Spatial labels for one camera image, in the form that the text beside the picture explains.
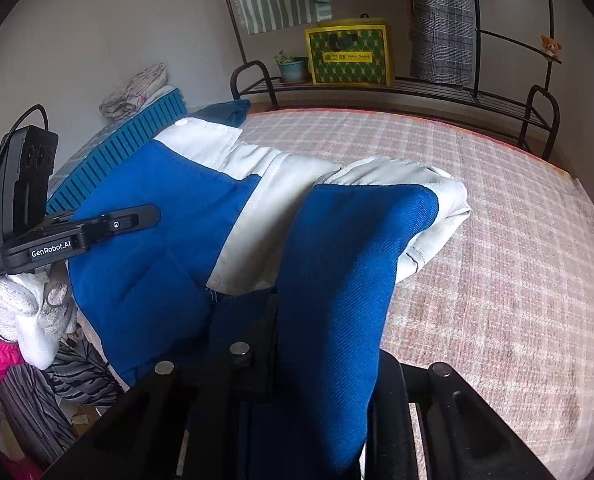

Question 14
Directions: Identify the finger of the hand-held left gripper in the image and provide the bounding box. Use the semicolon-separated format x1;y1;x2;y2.
72;204;162;251

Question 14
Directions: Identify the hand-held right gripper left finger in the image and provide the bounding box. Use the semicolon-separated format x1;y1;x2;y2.
42;287;283;480

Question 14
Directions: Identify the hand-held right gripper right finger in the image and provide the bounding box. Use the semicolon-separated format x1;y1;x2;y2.
362;350;558;480

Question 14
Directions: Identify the white and blue jacket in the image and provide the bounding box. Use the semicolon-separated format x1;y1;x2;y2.
67;116;473;480

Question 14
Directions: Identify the black metal clothes rack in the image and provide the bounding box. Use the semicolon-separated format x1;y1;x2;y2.
212;0;563;163

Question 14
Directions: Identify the person's left hand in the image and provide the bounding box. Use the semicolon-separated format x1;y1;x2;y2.
0;267;78;371

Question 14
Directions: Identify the blue plastic crate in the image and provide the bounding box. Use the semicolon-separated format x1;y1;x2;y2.
46;87;188;216

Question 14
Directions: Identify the floral cloth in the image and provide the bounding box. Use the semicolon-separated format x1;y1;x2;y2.
99;63;170;120

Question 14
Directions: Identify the dark blue garment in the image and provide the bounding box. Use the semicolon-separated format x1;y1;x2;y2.
189;99;252;128

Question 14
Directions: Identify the grey striped cloth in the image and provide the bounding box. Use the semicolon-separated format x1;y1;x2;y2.
0;335;128;466

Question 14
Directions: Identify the pink plaid blanket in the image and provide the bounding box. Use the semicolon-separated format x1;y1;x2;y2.
237;109;594;476

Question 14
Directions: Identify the potted plant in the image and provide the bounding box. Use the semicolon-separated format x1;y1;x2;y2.
273;50;309;84

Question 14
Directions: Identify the yellow and green bag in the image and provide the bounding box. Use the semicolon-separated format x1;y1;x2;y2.
304;19;394;87

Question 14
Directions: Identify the grey plaid coat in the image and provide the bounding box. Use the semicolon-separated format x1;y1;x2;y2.
409;0;478;86

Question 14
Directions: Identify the small teddy bear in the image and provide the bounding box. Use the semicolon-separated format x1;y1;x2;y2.
540;35;564;63

